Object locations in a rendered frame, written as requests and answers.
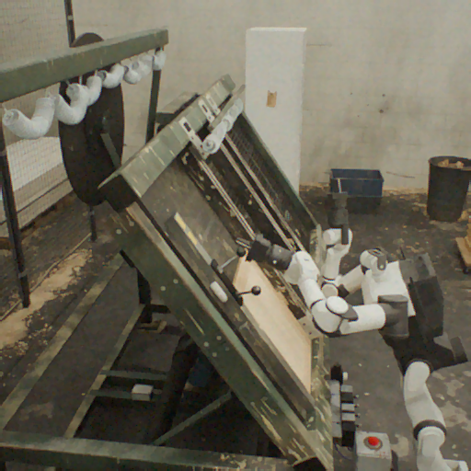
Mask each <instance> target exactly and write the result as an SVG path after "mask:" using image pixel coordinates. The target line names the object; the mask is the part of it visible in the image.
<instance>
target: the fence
mask: <svg viewBox="0 0 471 471"><path fill-rule="evenodd" d="M177 217H179V218H180V216H179V214H178V213H174V214H173V216H170V217H169V218H168V219H167V221H166V224H167V226H168V228H169V229H170V231H172V232H173V233H174V235H175V236H176V237H177V239H178V241H179V243H180V244H181V245H182V246H183V247H184V248H186V250H187V252H188V253H189V255H190V256H191V258H192V259H193V260H194V262H195V263H197V265H198V267H199V268H200V270H201V271H202V273H203V274H204V275H205V278H206V279H207V280H209V282H210V283H213V282H215V281H216V282H217V284H218V285H219V286H221V289H222V290H223V291H224V293H225V294H226V296H227V300H226V302H225V303H226V305H227V306H228V307H229V309H230V310H231V312H232V314H234V315H235V317H236V318H237V320H238V321H239V322H240V324H241V323H243V322H246V321H248V323H249V324H250V326H251V327H252V328H253V329H254V331H255V332H256V334H258V335H257V336H256V340H255V341H254V342H255V344H256V345H258V347H259V348H260V350H261V352H262V353H263V354H264V356H265V357H266V359H267V360H268V361H270V364H271V365H272V367H273V368H274V369H275V371H276V372H277V373H278V376H279V377H280V378H281V379H282V380H283V381H284V383H285V384H287V387H288V388H289V389H290V391H291V392H292V393H293V395H295V396H296V399H297V400H298V401H299V403H300V404H301V406H302V407H303V408H304V411H306V412H307V411H309V410H312V408H314V407H315V400H314V399H313V397H312V395H311V394H310V393H309V391H308V390H307V389H306V387H304V385H303V383H302V382H301V380H300V379H299V378H298V376H297V375H296V374H295V371H293V370H292V368H291V367H290V365H289V364H288V363H287V361H286V360H285V359H284V357H283V356H282V355H281V354H280V353H279V351H278V349H277V348H276V346H275V345H274V344H273V342H272V341H271V340H270V339H269V338H268V335H267V334H266V333H265V331H264V330H263V329H262V327H261V326H260V325H259V322H258V320H256V319H255V318H254V317H253V316H252V315H251V312H250V311H249V310H248V308H247V306H246V305H245V304H242V306H239V304H238V303H237V302H236V299H235V298H234V296H232V295H231V294H230V293H229V292H228V290H227V289H226V287H225V285H224V284H223V282H222V281H221V280H219V278H218V277H217V274H216V273H215V272H214V270H213V269H212V267H211V262H212V259H211V257H210V256H209V255H207V253H206V252H205V250H204V248H203V247H202V245H201V244H200V242H199V241H198V240H197V237H195V236H194V235H193V233H191V234H192V235H193V237H194V238H195V240H197V242H198V243H197V245H195V244H194V243H193V241H192V240H191V238H190V236H189V235H188V233H189V232H191V231H190V230H189V227H188V226H187V225H186V229H183V228H182V226H181V224H180V223H179V221H178V220H177ZM180 220H181V221H182V219H181V218H180ZM182 223H183V224H186V223H185V222H183V221H182Z"/></svg>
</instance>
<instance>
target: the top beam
mask: <svg viewBox="0 0 471 471"><path fill-rule="evenodd" d="M235 88H236V84H235V83H234V80H232V79H231V77H230V75H229V74H227V75H225V76H223V77H222V78H219V79H218V80H217V82H215V83H214V84H213V85H212V86H211V87H210V88H209V89H206V90H205V91H204V92H203V94H202V95H201V96H200V97H199V98H197V99H195V100H194V101H193V102H192V103H191V104H190V106H188V107H187V108H186V109H185V110H183V111H182V112H181V113H179V114H178V115H177V117H176V118H175V119H174V120H173V121H171V122H170V123H169V124H168V125H167V126H166V127H165V128H164V129H162V131H161V132H159V133H158V134H157V135H156V136H155V137H153V138H152V139H151V140H150V141H149V143H148V144H146V145H144V146H143V147H142V148H141V149H140V150H139V151H138V152H137V153H135V155H133V156H132V157H131V158H130V159H129V160H128V161H127V162H125V163H124V164H123V165H121V167H120V168H119V169H118V170H116V171H115V172H114V173H113V174H112V175H111V176H109V177H108V178H107V179H106V180H105V181H104V182H103V183H102V184H101V185H100V186H98V190H99V191H100V193H101V194H102V195H103V196H104V198H105V199H106V200H107V202H108V204H109V206H111V207H112V208H113V209H114V211H115V212H116V213H118V212H120V211H121V210H124V209H125V208H127V207H128V206H130V205H131V204H133V203H135V202H136V201H138V200H139V199H141V197H142V196H143V195H144V194H145V193H146V190H148V189H149V188H150V187H151V186H152V185H153V183H154V182H155V181H156V180H157V178H158V176H160V175H161V174H162V173H163V172H164V171H165V169H166V168H167V167H168V165H169V164H170V162H172V161H173V160H174V159H175V158H176V157H177V155H178V153H179V152H180V151H181V150H182V148H183V147H185V146H186V145H187V144H188V142H189V140H190V138H189V137H188V136H187V134H186V133H185V132H183V131H182V128H181V127H180V125H179V124H178V122H179V121H180V120H181V119H182V117H185V119H186V120H187V121H188V123H189V124H190V126H191V128H192V129H193V131H194V132H198V131H199V130H200V127H201V126H202V125H203V124H204V123H205V122H206V121H207V119H206V117H205V115H204V114H203V112H202V111H201V109H200V107H199V106H198V103H199V102H201V101H202V100H203V102H204V103H205V106H206V107H207V109H209V110H210V112H211V113H214V111H213V109H212V108H211V107H210V104H209V103H207V101H206V100H205V97H206V96H207V95H209V94H210V96H211V97H212V99H213V101H214V102H215V104H216V106H217V107H219V106H221V104H222V103H223V102H224V100H225V99H226V98H227V97H228V96H229V94H230V92H231V91H232V90H234V89H235Z"/></svg>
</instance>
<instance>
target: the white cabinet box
mask: <svg viewBox="0 0 471 471"><path fill-rule="evenodd" d="M306 32H307V28H262V27H254V28H252V29H248V30H247V72H246V114H247V116H248V118H249V120H250V121H251V123H252V124H253V126H254V127H255V129H256V131H258V134H259V135H260V137H261V138H262V140H263V141H264V144H265V145H266V146H267V147H268V149H269V150H270V151H271V152H272V155H273V156H274V158H275V159H276V161H277V162H278V164H279V167H280V168H281V169H282V170H283V172H284V173H285V175H286V176H287V178H288V179H289V181H290V182H291V184H292V185H293V187H295V189H296V191H297V193H298V194H299V179H300V158H301V137H302V116H303V95H304V54H305V53H306Z"/></svg>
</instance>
